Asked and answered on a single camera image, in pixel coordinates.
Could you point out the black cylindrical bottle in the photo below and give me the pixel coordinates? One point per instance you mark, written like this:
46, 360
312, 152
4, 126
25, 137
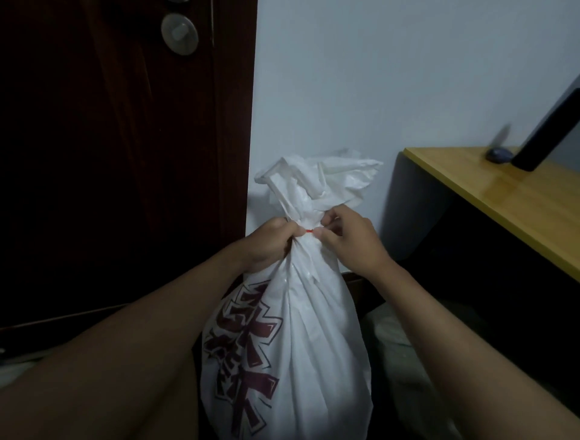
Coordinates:
548, 136

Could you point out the person's left leg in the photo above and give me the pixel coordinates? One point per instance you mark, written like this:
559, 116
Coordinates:
186, 408

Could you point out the person's left hand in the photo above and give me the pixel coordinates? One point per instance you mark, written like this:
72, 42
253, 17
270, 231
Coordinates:
269, 245

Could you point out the yellow wooden desk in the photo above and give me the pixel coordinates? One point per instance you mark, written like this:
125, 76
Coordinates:
521, 195

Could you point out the silver thumb-turn lock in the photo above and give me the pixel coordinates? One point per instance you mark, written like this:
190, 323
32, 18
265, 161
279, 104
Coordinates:
180, 34

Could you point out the person's left forearm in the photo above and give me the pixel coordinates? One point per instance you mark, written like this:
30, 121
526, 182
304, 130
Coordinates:
113, 362

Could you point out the person's right hand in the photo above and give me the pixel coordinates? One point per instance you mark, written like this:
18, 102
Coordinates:
355, 242

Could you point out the small dark round case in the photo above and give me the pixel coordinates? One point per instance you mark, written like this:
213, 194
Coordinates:
498, 155

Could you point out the person's right forearm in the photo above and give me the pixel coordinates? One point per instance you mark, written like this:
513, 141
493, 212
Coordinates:
462, 362

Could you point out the silver door latch plate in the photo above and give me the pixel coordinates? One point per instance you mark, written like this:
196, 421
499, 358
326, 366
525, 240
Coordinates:
212, 22

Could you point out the white bag with red print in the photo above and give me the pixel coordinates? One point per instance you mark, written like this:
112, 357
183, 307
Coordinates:
317, 353

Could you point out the dark brown wooden door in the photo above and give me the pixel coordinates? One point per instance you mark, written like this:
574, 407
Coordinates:
235, 113

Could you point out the grey woven sack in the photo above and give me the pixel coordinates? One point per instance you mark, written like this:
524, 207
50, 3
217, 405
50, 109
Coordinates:
394, 362

